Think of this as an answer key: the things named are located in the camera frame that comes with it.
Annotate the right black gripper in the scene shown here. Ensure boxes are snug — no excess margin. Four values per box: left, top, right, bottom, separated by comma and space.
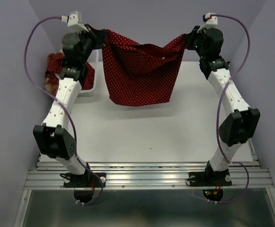
185, 24, 210, 58

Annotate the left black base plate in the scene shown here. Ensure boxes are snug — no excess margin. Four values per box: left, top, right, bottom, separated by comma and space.
60, 172, 102, 188

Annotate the purple cable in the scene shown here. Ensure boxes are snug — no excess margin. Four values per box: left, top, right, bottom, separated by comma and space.
25, 15, 104, 206
189, 13, 250, 204

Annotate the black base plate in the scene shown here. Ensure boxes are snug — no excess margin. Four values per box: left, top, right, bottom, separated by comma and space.
60, 172, 102, 188
186, 171, 232, 188

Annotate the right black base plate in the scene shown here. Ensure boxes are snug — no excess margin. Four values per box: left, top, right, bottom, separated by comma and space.
186, 171, 232, 188

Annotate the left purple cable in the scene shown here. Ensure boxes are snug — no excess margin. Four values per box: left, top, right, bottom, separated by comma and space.
25, 15, 104, 206

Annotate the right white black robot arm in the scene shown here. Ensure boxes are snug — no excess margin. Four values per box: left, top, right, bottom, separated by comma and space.
184, 26, 260, 184

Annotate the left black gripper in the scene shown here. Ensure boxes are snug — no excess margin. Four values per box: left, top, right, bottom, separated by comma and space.
74, 23, 106, 64

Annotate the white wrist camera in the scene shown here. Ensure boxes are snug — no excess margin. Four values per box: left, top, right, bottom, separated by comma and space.
61, 11, 89, 33
197, 13, 218, 33

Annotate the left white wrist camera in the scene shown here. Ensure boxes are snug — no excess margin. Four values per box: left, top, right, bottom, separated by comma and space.
61, 11, 89, 33

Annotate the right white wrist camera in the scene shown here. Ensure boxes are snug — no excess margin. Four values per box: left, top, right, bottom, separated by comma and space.
197, 13, 218, 33

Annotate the white plastic basket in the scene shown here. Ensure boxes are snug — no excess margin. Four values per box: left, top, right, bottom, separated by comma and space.
56, 49, 98, 98

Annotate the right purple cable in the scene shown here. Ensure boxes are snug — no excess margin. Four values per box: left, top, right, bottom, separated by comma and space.
189, 13, 250, 204

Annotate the aluminium rail frame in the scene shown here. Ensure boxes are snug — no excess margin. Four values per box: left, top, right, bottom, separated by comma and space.
14, 60, 275, 227

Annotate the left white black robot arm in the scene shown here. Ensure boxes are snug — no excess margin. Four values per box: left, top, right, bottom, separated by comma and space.
33, 25, 107, 186

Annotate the red polka dot skirt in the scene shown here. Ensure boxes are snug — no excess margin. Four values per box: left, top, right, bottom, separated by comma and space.
45, 52, 95, 90
102, 30, 186, 107

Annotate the red cream plaid skirt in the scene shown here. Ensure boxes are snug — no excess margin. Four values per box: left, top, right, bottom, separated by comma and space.
44, 52, 66, 96

